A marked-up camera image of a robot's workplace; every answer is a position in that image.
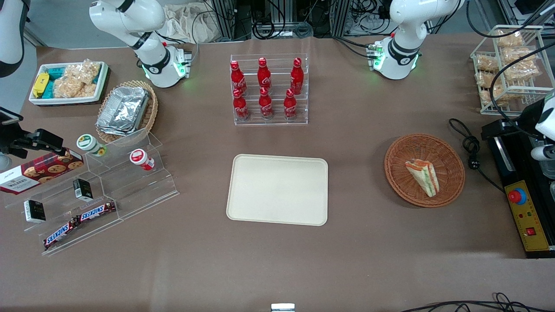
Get triangle sandwich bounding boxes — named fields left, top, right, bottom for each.
left=405, top=159, right=441, bottom=198

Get black power cable with plug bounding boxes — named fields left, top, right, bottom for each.
left=448, top=118, right=506, bottom=194

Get aluminium frame post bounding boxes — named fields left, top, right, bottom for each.
left=211, top=0, right=255, bottom=42
left=331, top=0, right=352, bottom=38

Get yellow snack packet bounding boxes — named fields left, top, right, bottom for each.
left=33, top=72, right=50, bottom=98

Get clear acrylic bottle rack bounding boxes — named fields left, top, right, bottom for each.
left=230, top=53, right=309, bottom=127

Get brown Snickers bar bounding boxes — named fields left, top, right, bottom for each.
left=43, top=218, right=81, bottom=250
left=77, top=201, right=117, bottom=223

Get bagged fried snack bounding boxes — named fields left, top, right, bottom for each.
left=502, top=47, right=541, bottom=81
left=474, top=71, right=506, bottom=107
left=476, top=55, right=500, bottom=72
left=496, top=29, right=525, bottom=49

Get white rectangular snack bin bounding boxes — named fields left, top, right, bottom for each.
left=29, top=61, right=109, bottom=106

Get small black box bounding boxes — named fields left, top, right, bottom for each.
left=23, top=200, right=47, bottom=224
left=72, top=178, right=94, bottom=202

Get green lid white cup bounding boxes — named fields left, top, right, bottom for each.
left=76, top=134, right=108, bottom=157

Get clear acrylic step shelf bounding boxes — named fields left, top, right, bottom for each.
left=4, top=128, right=180, bottom=257

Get white wire rack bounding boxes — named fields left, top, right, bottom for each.
left=470, top=25, right=555, bottom=116

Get black control box yellow panel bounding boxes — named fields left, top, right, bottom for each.
left=481, top=118, right=555, bottom=260

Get red cola bottle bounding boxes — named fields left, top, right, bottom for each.
left=230, top=60, right=247, bottom=96
left=283, top=89, right=298, bottom=120
left=232, top=89, right=250, bottom=121
left=257, top=57, right=272, bottom=92
left=258, top=87, right=274, bottom=120
left=290, top=58, right=304, bottom=94

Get oval tan wicker basket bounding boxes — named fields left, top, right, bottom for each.
left=95, top=80, right=159, bottom=145

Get round brown wicker basket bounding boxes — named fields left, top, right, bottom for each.
left=384, top=133, right=466, bottom=208

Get black cable bundle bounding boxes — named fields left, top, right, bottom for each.
left=253, top=0, right=313, bottom=40

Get bagged rice cracker snack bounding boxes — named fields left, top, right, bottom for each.
left=52, top=77, right=97, bottom=99
left=65, top=59, right=101, bottom=85

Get aluminium foil container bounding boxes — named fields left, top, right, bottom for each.
left=96, top=86, right=150, bottom=136

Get black floor cables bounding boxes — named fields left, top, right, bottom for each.
left=398, top=292, right=555, bottom=312

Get beige crumpled cloth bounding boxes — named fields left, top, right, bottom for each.
left=162, top=4, right=218, bottom=44

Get red cookie box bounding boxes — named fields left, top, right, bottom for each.
left=0, top=149, right=85, bottom=195

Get red lid white cup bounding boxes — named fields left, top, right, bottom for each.
left=129, top=149, right=155, bottom=171

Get black base cable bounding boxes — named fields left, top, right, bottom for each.
left=333, top=36, right=374, bottom=59

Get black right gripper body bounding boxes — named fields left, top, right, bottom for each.
left=0, top=126, right=32, bottom=159

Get cream rectangular tray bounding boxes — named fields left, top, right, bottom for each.
left=226, top=154, right=329, bottom=227

